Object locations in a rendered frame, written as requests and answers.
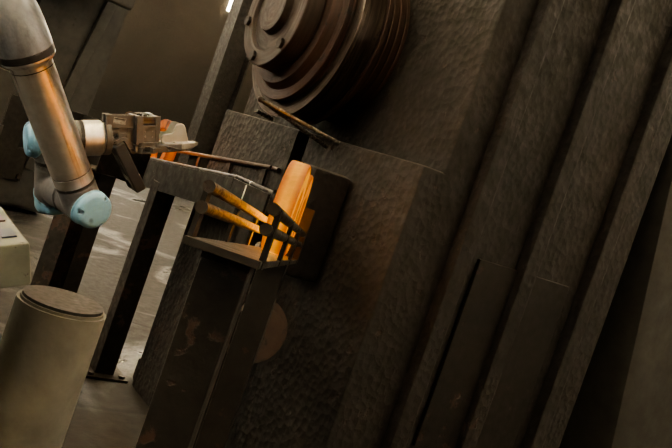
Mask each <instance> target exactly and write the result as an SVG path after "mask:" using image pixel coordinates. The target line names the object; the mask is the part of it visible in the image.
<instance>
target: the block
mask: <svg viewBox="0 0 672 448"><path fill-rule="evenodd" d="M305 164H307V165H310V166H311V173H310V175H312V176H313V183H312V187H311V190H310V193H309V197H308V200H307V203H306V206H305V207H306V208H309V209H312V210H315V213H314V216H313V219H312V222H311V225H310V228H309V230H308V233H307V236H306V239H305V242H304V245H303V247H302V250H301V253H300V256H299V259H298V262H297V264H291V265H288V268H287V271H286V274H285V275H288V276H292V277H296V278H300V279H304V280H308V281H315V280H316V279H317V277H318V274H319V271H320V268H321V265H322V262H323V259H324V257H325V254H326V251H327V248H328V245H329V242H330V239H331V237H332V234H333V231H334V228H335V225H336V222H337V219H338V217H339V214H340V211H341V208H342V205H343V202H344V199H345V197H346V194H347V191H348V188H349V185H350V180H349V179H348V178H347V177H345V176H343V175H340V174H337V173H334V172H331V171H328V170H325V169H323V168H320V167H317V166H314V165H311V164H308V163H305Z"/></svg>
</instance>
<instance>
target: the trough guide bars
mask: <svg viewBox="0 0 672 448"><path fill-rule="evenodd" d="M202 187H203V193H202V195H201V198H200V201H198V202H197V203H196V204H195V210H196V212H195V215H194V217H193V220H192V223H191V225H190V228H189V231H188V234H187V235H188V236H191V237H196V236H197V233H198V231H199V228H200V225H201V222H202V220H203V217H204V215H206V216H209V217H212V218H215V219H218V220H221V221H224V222H227V223H229V226H228V228H227V231H226V234H225V237H224V239H223V241H225V242H229V241H230V238H231V236H232V233H233V230H234V227H235V225H236V226H239V227H241V228H244V229H247V230H250V231H249V233H248V236H247V239H246V242H245V245H249V244H250V242H251V239H252V236H253V233H254V232H256V233H259V234H261V235H263V236H266V237H267V239H266V241H265V244H264V247H263V250H262V253H261V255H260V258H259V261H262V265H261V268H260V269H259V270H263V268H264V265H265V263H266V260H267V257H268V254H269V251H270V249H271V246H272V243H273V240H274V239H275V240H278V241H281V242H283V244H282V247H281V250H280V252H279V255H278V258H277V260H279V261H280V262H279V265H278V267H280V265H281V262H282V259H283V256H284V253H285V250H286V248H287V245H288V244H290V245H293V246H292V249H291V252H290V254H289V257H288V260H290V262H289V265H290V263H291V260H292V258H293V255H294V252H295V249H296V247H299V249H298V252H297V255H296V258H295V259H296V260H297V261H296V264H297V262H298V259H299V256H300V253H301V250H302V247H303V245H304V242H305V239H306V236H307V234H306V232H305V231H304V230H303V229H302V228H301V227H300V226H299V225H298V224H297V223H296V222H295V221H294V220H293V219H292V218H291V217H290V216H289V215H288V214H287V213H286V212H285V211H284V210H283V209H282V208H281V207H280V206H279V205H278V204H277V203H275V202H271V203H269V204H268V205H267V208H266V209H267V212H268V213H269V214H270V215H271V216H273V217H274V219H273V222H272V225H270V224H268V223H266V222H267V219H268V217H267V216H266V215H264V214H263V213H261V212H260V211H258V210H257V209H255V208H254V207H252V206H251V205H249V204H247V203H246V202H244V201H243V200H241V199H240V198H238V197H237V196H235V195H234V194H232V193H231V192H229V191H228V190H226V189H225V188H223V187H221V186H220V185H218V184H217V183H215V182H214V181H212V180H206V181H205V182H204V183H203V186H202ZM211 195H213V196H215V197H216V198H218V199H220V200H222V201H224V202H226V203H228V204H230V205H232V206H233V207H235V209H234V212H233V214H232V213H230V212H228V211H226V210H223V209H221V208H219V207H217V206H215V205H212V204H210V203H209V201H210V198H211ZM240 211H243V212H245V213H247V214H249V215H250V216H252V217H254V220H253V222H250V221H248V220H246V219H243V218H241V217H239V214H240ZM258 220H260V221H262V222H264V223H263V224H261V225H260V226H259V225H257V222H258ZM280 222H281V223H282V224H284V225H285V226H287V227H288V230H287V233H285V232H283V231H281V230H279V229H278V226H279V223H280ZM292 231H294V232H295V233H296V234H297V235H296V238H294V237H292V236H291V234H292ZM300 236H301V237H302V241H299V238H300Z"/></svg>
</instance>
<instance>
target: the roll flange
mask: <svg viewBox="0 0 672 448"><path fill-rule="evenodd" d="M409 20H410V0H387V7H386V13H385V17H384V21H383V25H382V28H381V31H380V34H379V37H378V40H377V43H376V45H375V48H374V50H373V52H372V54H371V56H370V58H369V60H368V62H367V64H366V66H365V68H364V69H363V71H362V73H361V74H360V76H359V78H358V79H357V80H356V82H355V83H354V85H353V86H352V87H351V89H350V90H349V91H348V92H347V94H346V95H345V96H344V97H343V98H342V99H341V100H340V101H339V102H338V103H337V104H336V105H335V106H334V107H332V108H331V109H330V110H328V111H327V112H326V113H324V114H322V115H321V116H319V117H316V118H314V119H311V120H305V121H304V122H306V123H308V124H310V125H314V124H317V123H320V122H322V121H324V120H326V121H329V122H341V121H344V120H347V119H349V118H351V117H353V116H355V115H357V114H358V113H359V112H361V111H362V110H363V109H364V108H366V107H367V106H368V105H369V104H370V103H371V102H372V101H373V100H374V98H375V97H376V96H377V95H378V94H379V92H380V91H381V90H382V88H383V87H384V85H385V84H386V82H387V81H388V79H389V78H390V76H391V74H392V72H393V70H394V68H395V66H396V64H397V62H398V60H399V57H400V55H401V52H402V50H403V47H404V43H405V40H406V36H407V32H408V27H409Z"/></svg>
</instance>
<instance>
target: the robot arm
mask: <svg viewBox="0 0 672 448"><path fill-rule="evenodd" d="M55 52H56V49H55V46H54V43H53V40H52V37H51V34H50V32H49V29H48V26H47V24H46V21H45V18H44V16H43V14H42V11H41V9H40V7H39V5H38V3H37V1H36V0H0V64H1V66H2V67H4V68H6V69H9V70H10V73H11V75H12V78H13V80H14V83H15V85H16V88H17V91H18V93H19V96H20V98H21V101H22V103H23V106H24V109H25V111H26V114H27V116H28V119H29V121H28V122H27V123H26V124H25V125H24V128H23V148H24V152H25V154H26V155H27V156H28V157H33V158H34V160H35V172H34V189H33V196H34V206H35V208H36V210H37V211H39V212H40V213H45V214H47V215H61V214H65V215H66V216H68V217H69V218H71V219H72V221H73V222H74V223H76V224H80V225H81V226H83V227H86V228H96V227H99V226H101V225H102V224H104V223H105V222H106V221H107V219H108V218H109V216H110V214H111V209H112V206H111V202H110V200H109V198H108V197H107V196H106V195H105V194H104V193H103V192H102V191H99V189H98V186H97V183H96V180H95V178H94V175H93V172H92V169H91V166H90V163H89V160H88V158H87V156H101V155H109V154H111V152H112V153H113V155H114V157H115V159H116V161H117V163H118V165H119V167H120V169H121V171H122V173H123V175H124V177H125V179H126V184H127V186H128V187H129V188H131V189H132V190H133V191H135V192H136V193H139V192H140V191H142V190H144V189H145V188H146V186H145V184H144V182H143V177H142V176H141V175H140V174H139V172H138V170H137V168H136V166H135V164H134V162H133V160H132V157H131V155H130V153H132V154H135V153H139V154H156V153H166V152H178V151H185V150H189V149H192V148H194V147H195V146H197V145H198V142H196V141H188V137H187V133H186V128H185V125H184V124H182V123H178V122H176V121H173V122H171V123H170V125H169V127H168V129H167V130H166V131H160V126H161V116H156V115H153V113H150V112H132V111H129V112H126V113H127V114H126V113H125V114H109V113H102V121H100V120H74V118H73V115H72V112H71V109H70V106H69V104H68V101H67V98H66V95H65V92H64V89H63V87H62V84H61V81H60V78H59V75H58V72H57V70H56V67H55V64H54V61H53V56H54V54H55ZM114 133H115V136H114V137H113V134H114ZM159 139H160V140H159ZM129 152H130V153H129Z"/></svg>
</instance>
